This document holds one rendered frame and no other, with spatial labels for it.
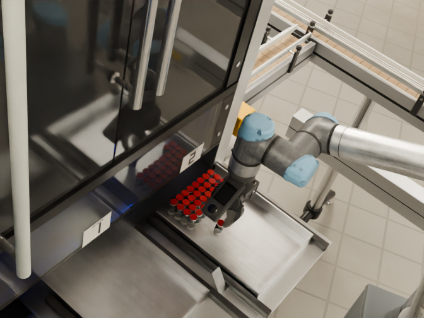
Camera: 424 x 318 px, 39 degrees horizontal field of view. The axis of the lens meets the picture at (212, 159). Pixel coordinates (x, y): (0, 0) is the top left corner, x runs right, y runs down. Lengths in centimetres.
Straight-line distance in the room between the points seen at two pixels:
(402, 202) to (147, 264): 128
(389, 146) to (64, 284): 80
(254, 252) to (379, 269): 137
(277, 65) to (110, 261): 97
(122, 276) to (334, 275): 147
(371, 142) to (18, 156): 78
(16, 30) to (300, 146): 77
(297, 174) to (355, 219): 175
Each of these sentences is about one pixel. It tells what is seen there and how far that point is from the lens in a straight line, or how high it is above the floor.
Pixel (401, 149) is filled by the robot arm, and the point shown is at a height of 133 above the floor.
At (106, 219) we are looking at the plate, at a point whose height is 103.
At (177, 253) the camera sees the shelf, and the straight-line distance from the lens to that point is 156.
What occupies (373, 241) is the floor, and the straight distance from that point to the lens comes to 300.
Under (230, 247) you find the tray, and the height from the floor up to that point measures 88.
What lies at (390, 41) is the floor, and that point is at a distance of 439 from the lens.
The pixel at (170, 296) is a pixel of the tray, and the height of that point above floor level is 88.
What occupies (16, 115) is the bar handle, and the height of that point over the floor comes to 158.
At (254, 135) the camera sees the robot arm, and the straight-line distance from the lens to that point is 132.
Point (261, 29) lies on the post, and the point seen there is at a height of 136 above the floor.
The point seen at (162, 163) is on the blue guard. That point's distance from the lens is 146.
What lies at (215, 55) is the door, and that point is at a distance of 137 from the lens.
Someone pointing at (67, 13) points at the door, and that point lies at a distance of 92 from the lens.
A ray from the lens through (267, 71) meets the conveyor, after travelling 209.
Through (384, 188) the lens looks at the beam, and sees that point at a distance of 251.
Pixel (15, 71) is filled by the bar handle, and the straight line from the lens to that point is 78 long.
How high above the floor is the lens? 216
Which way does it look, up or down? 45 degrees down
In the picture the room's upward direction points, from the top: 17 degrees clockwise
